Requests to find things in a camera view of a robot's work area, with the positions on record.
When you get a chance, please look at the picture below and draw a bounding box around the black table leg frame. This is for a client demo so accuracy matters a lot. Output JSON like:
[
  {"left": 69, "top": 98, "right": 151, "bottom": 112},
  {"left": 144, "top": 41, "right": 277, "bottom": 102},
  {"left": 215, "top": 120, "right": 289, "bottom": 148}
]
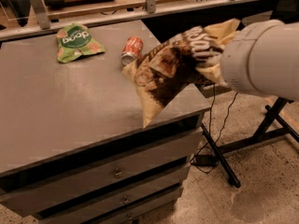
[{"left": 201, "top": 97, "right": 299, "bottom": 188}]

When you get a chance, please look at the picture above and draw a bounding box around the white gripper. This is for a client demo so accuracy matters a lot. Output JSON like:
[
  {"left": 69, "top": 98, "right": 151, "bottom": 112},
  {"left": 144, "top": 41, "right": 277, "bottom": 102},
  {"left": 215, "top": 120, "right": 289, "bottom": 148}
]
[{"left": 221, "top": 24, "right": 257, "bottom": 92}]

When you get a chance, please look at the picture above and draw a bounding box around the metal railing frame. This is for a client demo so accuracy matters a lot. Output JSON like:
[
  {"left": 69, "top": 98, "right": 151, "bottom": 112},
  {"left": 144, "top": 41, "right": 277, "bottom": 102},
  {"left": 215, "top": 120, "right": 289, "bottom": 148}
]
[{"left": 0, "top": 0, "right": 265, "bottom": 42}]

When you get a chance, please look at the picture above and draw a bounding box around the green jalapeno chip bag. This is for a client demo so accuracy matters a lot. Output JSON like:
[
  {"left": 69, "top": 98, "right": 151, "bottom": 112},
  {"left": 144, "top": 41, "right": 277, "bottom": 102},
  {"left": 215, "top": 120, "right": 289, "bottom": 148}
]
[{"left": 56, "top": 23, "right": 106, "bottom": 63}]

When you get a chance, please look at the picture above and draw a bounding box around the grey drawer cabinet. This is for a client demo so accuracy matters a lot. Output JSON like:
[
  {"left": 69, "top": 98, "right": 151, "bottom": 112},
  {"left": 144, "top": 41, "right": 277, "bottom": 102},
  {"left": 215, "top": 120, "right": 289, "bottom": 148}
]
[{"left": 0, "top": 21, "right": 209, "bottom": 224}]

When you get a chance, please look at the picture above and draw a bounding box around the black cable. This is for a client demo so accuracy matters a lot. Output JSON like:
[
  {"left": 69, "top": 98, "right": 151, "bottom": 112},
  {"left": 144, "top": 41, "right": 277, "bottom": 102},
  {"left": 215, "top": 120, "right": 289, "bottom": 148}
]
[{"left": 190, "top": 82, "right": 241, "bottom": 175}]

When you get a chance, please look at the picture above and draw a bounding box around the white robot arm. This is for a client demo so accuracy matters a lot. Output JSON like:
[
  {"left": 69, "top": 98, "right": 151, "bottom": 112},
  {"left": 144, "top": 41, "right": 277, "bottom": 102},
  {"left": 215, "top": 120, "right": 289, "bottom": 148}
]
[{"left": 221, "top": 20, "right": 299, "bottom": 101}]

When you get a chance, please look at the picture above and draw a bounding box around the red soda can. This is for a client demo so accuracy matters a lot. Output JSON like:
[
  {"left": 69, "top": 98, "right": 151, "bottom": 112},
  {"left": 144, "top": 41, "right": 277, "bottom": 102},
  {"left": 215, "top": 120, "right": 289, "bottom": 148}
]
[{"left": 121, "top": 36, "right": 143, "bottom": 66}]

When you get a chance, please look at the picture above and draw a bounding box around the brown sea salt chip bag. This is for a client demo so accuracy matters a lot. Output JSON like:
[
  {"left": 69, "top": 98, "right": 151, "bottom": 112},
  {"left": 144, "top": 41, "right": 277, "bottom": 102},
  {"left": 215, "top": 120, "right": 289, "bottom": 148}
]
[{"left": 122, "top": 19, "right": 240, "bottom": 126}]

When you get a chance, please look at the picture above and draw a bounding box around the black power adapter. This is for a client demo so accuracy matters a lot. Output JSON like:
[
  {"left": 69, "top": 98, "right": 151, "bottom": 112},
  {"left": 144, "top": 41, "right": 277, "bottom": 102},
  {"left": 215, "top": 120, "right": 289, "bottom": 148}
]
[{"left": 194, "top": 155, "right": 218, "bottom": 166}]

